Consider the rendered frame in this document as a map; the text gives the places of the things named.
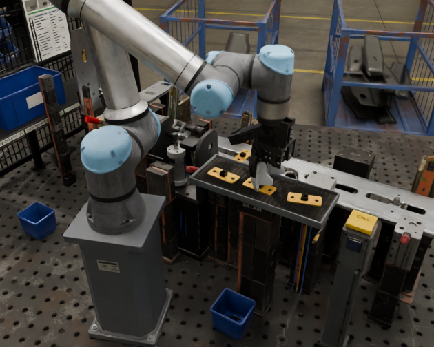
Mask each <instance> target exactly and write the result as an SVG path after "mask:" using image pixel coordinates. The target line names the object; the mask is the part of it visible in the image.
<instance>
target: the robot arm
mask: <svg viewBox="0 0 434 347"><path fill-rule="evenodd" d="M48 1H49V2H50V3H52V4H53V5H54V6H55V7H56V8H58V9H59V10H60V11H62V12H63V13H65V14H66V15H68V16H69V17H70V18H76V17H79V18H80V20H81V23H82V26H83V30H84V33H85V37H86V39H87V44H88V46H89V49H90V53H91V55H92V60H93V62H94V66H95V69H96V73H97V76H98V78H99V83H100V85H101V89H102V92H103V96H104V99H105V103H106V105H107V107H106V109H105V111H104V112H103V117H104V119H105V124H106V126H103V127H99V129H94V130H92V131H91V132H90V133H88V134H87V135H86V136H85V137H84V139H83V140H82V143H81V161H82V163H83V166H84V170H85V177H86V180H87V187H88V190H89V195H90V196H89V200H88V204H87V210H86V216H87V223H88V224H89V226H90V227H91V228H92V229H93V230H95V231H96V232H99V233H102V234H108V235H116V234H121V233H126V232H128V231H131V230H133V229H135V228H136V227H138V226H139V225H140V224H141V223H142V222H143V221H144V219H145V217H146V206H145V202H144V200H143V199H142V197H141V195H140V193H139V191H138V189H137V188H136V179H135V173H134V171H135V168H136V167H137V165H138V164H139V163H140V161H142V159H143V158H144V157H145V155H146V154H147V153H148V151H149V150H150V149H151V148H152V147H153V146H154V145H155V144H156V141H157V139H158V137H159V135H160V132H161V125H160V122H159V119H158V117H157V115H156V114H155V113H154V112H152V111H151V109H150V108H149V107H148V104H147V102H145V101H144V100H142V99H140V96H139V93H138V88H137V86H136V81H135V78H134V73H133V69H132V65H131V62H130V57H129V54H128V53H130V54H131V55H132V56H134V57H135V58H137V59H138V60H139V61H141V62H142V63H144V64H145V65H146V66H148V67H149V68H151V69H152V70H154V71H155V72H156V73H157V74H159V75H161V76H162V77H163V78H165V79H166V80H167V81H169V82H170V83H171V84H173V85H175V86H176V87H177V88H178V89H180V90H181V91H183V92H184V93H186V94H187V95H188V96H190V97H191V104H192V107H193V108H194V110H195V112H196V113H197V114H199V115H200V116H202V117H204V118H217V117H219V116H221V115H222V114H224V113H225V112H226V110H227V109H228V108H229V107H230V105H231V104H232V102H233V99H234V97H235V95H236V94H237V92H238V90H239V89H240V88H244V89H251V90H252V89H254V90H257V102H256V113H257V118H256V119H257V121H258V122H259V123H257V124H255V125H250V126H248V127H244V128H242V129H241V128H239V129H235V130H234V131H233V132H232V133H231V134H230V135H229V136H228V139H229V141H230V143H231V145H235V144H237V145H238V144H240V143H243V142H245V141H248V140H252V139H254V141H253V144H252V147H251V156H250V159H249V175H250V177H251V181H252V184H253V186H254V189H255V190H256V191H259V185H267V186H271V185H272V184H273V179H272V178H271V177H270V176H269V175H270V174H284V173H285V169H284V168H283V167H282V166H281V163H282V162H284V161H285V160H286V161H289V160H290V159H291V157H292V156H293V157H294V151H295V145H296V138H294V137H291V127H292V126H293V125H294V124H295V120H296V119H295V118H292V117H288V115H289V105H290V98H291V86H292V79H293V73H294V68H293V66H294V53H293V50H292V49H291V48H288V47H287V46H284V45H266V46H264V47H262V48H261V49H260V53H259V54H257V55H255V54H241V53H235V52H227V51H220V52H218V51H211V52H209V53H208V54H207V56H206V59H205V60H203V59H202V58H200V57H199V56H198V55H196V54H195V53H193V52H192V51H191V50H190V49H188V48H186V47H185V46H184V45H183V44H182V43H180V42H179V41H177V40H176V39H175V38H173V37H172V36H170V35H169V34H168V33H166V32H165V31H164V30H162V29H161V28H159V27H158V26H157V25H155V24H154V23H152V22H151V21H150V20H149V19H147V18H146V17H144V16H143V15H142V14H141V13H139V12H138V11H136V10H135V9H133V8H132V7H131V6H129V5H128V4H127V3H126V2H124V1H123V0H48ZM292 146H293V152H292ZM260 159H261V161H262V162H260Z"/></svg>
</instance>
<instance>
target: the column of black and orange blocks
mask: <svg viewBox="0 0 434 347"><path fill-rule="evenodd" d="M38 80H39V85H40V88H41V93H42V97H43V102H44V105H45V110H46V114H47V117H48V122H49V126H50V131H51V135H52V139H53V143H54V148H55V152H56V156H57V160H58V164H59V169H60V172H61V177H62V181H63V184H64V186H66V187H69V186H71V185H73V184H74V183H75V182H76V177H75V174H74V173H71V172H70V171H71V170H72V166H71V162H70V153H68V152H67V151H68V145H67V141H66V138H65V132H64V130H63V124H62V122H61V116H60V113H59V108H60V106H59V104H58V103H56V102H57V98H56V92H55V86H54V80H53V77H52V75H50V74H44V75H41V76H39V77H38Z"/></svg>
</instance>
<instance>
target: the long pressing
mask: <svg viewBox="0 0 434 347"><path fill-rule="evenodd" d="M190 134H191V132H190V131H187V130H186V131H185V132H184V133H178V135H179V136H184V137H188V136H189V135H190ZM218 147H220V148H222V149H226V150H229V151H232V152H236V153H238V154H239V153H240V152H241V151H242V150H244V149H246V150H248V151H251V147H252V145H248V144H246V143H240V144H238V145H237V144H235V145H231V143H230V141H229V139H228V138H225V137H222V136H218ZM218 153H219V156H224V157H226V158H230V159H234V158H235V157H234V156H230V155H228V154H224V153H221V152H218ZM281 166H282V167H285V168H288V169H289V168H294V169H296V170H297V171H298V172H299V180H300V181H303V182H304V181H305V180H306V178H305V176H306V175H309V174H310V173H311V172H312V171H318V172H320V173H324V174H327V175H330V176H334V177H336V178H337V182H336V184H339V185H344V186H346V187H350V188H353V189H357V190H358V192H357V193H350V192H348V191H343V190H341V189H337V188H335V192H338V193H340V196H339V200H338V201H337V203H336V204H335V207H339V208H341V209H345V210H347V211H351V212H352V211H353V210H356V211H360V212H363V213H366V214H369V215H372V216H375V217H377V218H378V220H379V221H381V222H385V223H387V224H391V225H393V226H396V224H397V221H398V219H399V216H400V215H401V214H405V215H409V216H411V217H414V218H418V219H421V220H424V221H425V222H426V225H425V227H424V231H423V234H422V235H425V236H427V237H430V238H433V239H434V198H430V197H427V196H423V195H420V194H417V193H413V192H410V191H406V190H403V189H399V188H397V187H392V186H389V185H386V184H382V183H380V182H376V181H372V180H369V179H366V178H361V177H359V176H354V175H352V174H349V173H344V172H342V171H338V170H335V169H331V168H328V167H324V166H321V165H317V164H314V163H311V162H307V161H304V160H300V159H297V158H293V157H291V159H290V160H289V161H286V160H285V161H284V162H282V163H281ZM368 193H370V194H373V195H376V196H379V197H382V198H386V199H389V200H390V201H391V202H392V201H393V199H394V197H396V196H398V197H400V204H399V206H396V205H394V204H391V202H390V203H389V204H386V203H383V202H379V201H377V200H372V199H370V198H367V197H366V195H367V194H368ZM399 195H400V196H399ZM402 204H407V205H409V206H412V207H416V208H418V209H422V210H425V212H426V213H425V214H424V215H421V214H418V213H414V212H412V211H408V210H406V209H402V208H400V206H401V205H402ZM392 211H393V212H392Z"/></svg>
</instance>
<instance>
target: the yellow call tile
mask: <svg viewBox="0 0 434 347"><path fill-rule="evenodd" d="M377 220H378V218H377V217H375V216H372V215H369V214H366V213H363V212H360V211H356V210H353V211H352V212H351V215H350V216H349V219H348V220H347V222H346V225H345V226H346V227H349V228H351V229H354V230H356V231H360V232H363V233H366V234H369V235H371V233H372V231H373V228H374V226H375V224H376V222H377Z"/></svg>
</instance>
